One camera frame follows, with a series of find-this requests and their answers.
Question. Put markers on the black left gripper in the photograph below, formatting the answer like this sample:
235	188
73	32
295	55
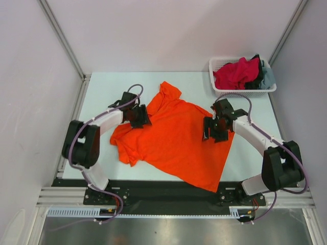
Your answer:
143	118

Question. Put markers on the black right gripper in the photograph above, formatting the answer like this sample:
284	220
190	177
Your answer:
212	130

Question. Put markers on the orange t-shirt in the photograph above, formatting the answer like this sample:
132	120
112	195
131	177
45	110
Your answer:
173	141

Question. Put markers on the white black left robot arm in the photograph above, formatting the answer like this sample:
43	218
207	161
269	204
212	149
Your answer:
82	142

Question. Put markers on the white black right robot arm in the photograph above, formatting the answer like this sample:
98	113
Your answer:
282	165

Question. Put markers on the magenta t-shirt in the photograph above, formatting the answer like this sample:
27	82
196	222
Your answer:
242	75

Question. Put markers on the white perforated laundry basket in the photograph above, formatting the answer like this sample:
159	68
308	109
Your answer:
216	63

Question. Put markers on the grey blue t-shirt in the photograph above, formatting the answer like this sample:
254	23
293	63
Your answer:
268	77

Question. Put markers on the aluminium left side rail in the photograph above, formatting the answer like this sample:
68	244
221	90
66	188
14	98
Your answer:
73	126

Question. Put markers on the black front mounting rail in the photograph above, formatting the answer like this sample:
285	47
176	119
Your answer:
164	196

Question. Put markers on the white slotted cable duct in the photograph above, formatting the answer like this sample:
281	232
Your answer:
106	213

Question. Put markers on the aluminium front frame rail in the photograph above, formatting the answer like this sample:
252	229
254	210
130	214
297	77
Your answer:
74	196

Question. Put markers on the aluminium left corner post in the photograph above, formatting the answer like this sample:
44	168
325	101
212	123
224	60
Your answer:
55	25

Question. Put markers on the aluminium corner post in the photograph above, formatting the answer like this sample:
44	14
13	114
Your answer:
288	30
55	25

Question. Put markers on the aluminium right corner post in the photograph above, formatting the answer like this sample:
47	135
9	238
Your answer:
288	30

